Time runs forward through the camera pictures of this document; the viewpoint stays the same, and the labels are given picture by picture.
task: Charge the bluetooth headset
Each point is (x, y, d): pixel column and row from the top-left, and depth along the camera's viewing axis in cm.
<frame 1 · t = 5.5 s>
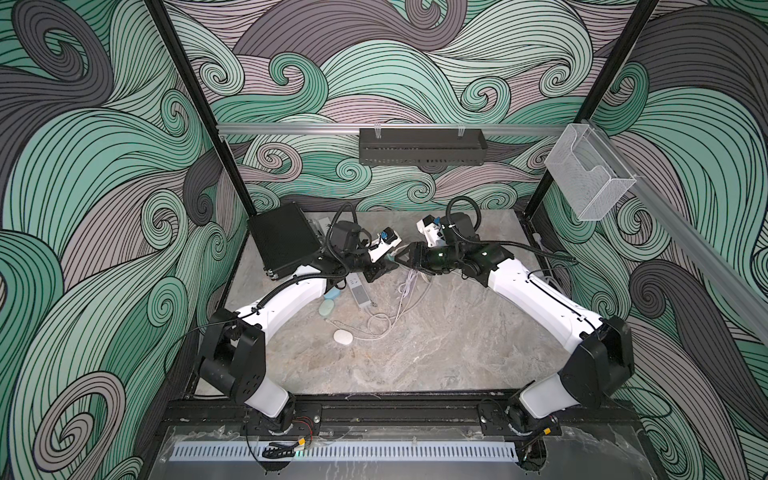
left hand: (392, 253, 81), fingers open
right hand: (396, 262, 76), fingers open
white power strip: (359, 290, 97), point 3 cm above the table
white earbud case: (343, 337, 87), point 2 cm above the table

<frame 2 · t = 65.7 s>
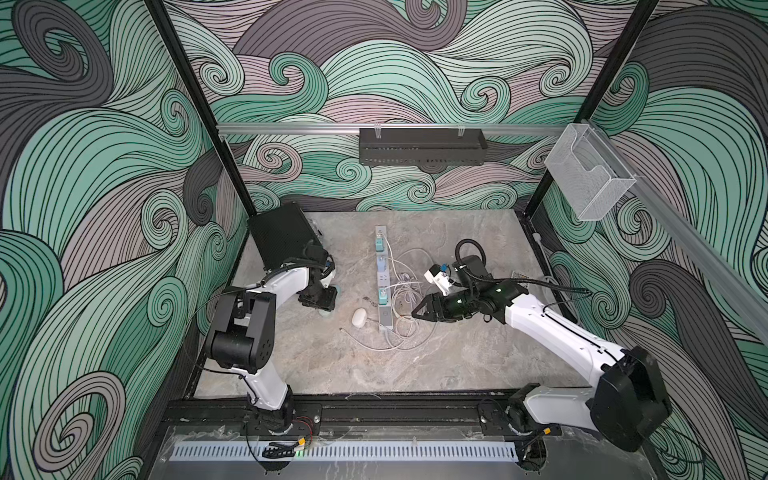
left hand: (325, 301, 92), fingers open
right hand: (416, 317, 76), fingers open
white power strip: (385, 314, 91), point 3 cm above the table
white earbud case: (359, 317, 91), point 2 cm above the table
teal charger adapter: (379, 244, 103), point 8 cm above the table

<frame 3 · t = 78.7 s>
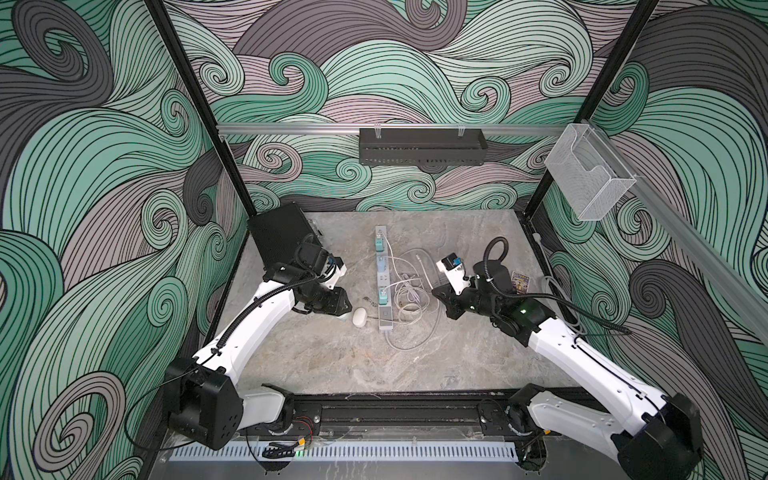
left hand: (343, 304, 78), fingers open
right hand: (432, 292, 77), fingers closed
the named things where they were.

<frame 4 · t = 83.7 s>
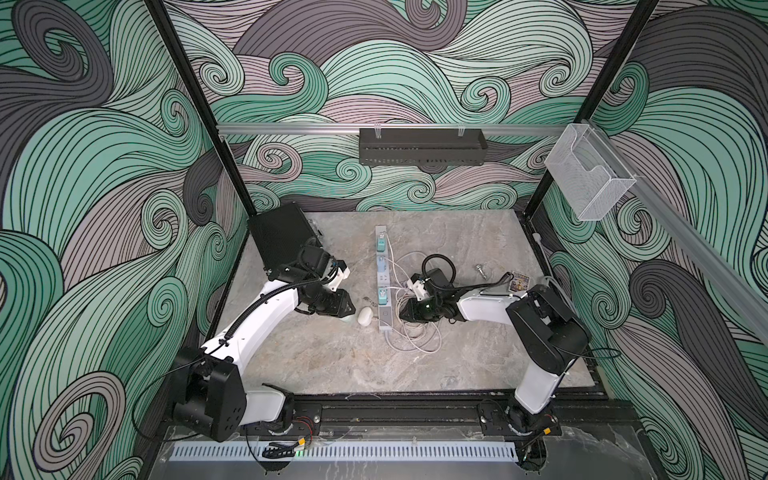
left hand: (347, 306, 79), fingers open
right hand: (398, 318, 91), fingers closed
small metal bolt: (481, 271, 103), point 2 cm above the table
the other named things where they were.

